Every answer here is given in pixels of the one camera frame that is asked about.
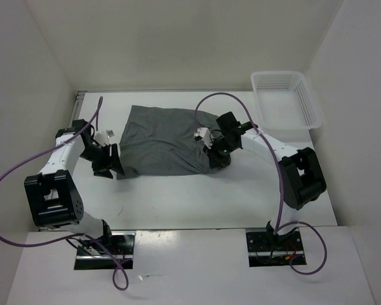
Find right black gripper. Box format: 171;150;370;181
204;137;238;168

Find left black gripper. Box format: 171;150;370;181
79;143;124;179

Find grey shorts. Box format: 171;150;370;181
117;105;218;180

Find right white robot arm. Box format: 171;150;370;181
194;112;326;250

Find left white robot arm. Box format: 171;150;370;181
24;119;124;254

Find white plastic basket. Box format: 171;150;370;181
251;71;322;131

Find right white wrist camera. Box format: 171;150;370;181
194;127;215;149

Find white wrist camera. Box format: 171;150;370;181
93;130;114;146
194;127;215;149

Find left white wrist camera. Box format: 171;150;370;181
93;130;114;146

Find aluminium table edge rail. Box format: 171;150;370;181
37;90;87;231

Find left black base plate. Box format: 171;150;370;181
73;231;135;271

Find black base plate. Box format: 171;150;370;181
246;229;307;268
73;231;135;271

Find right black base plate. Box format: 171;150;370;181
246;229;307;268

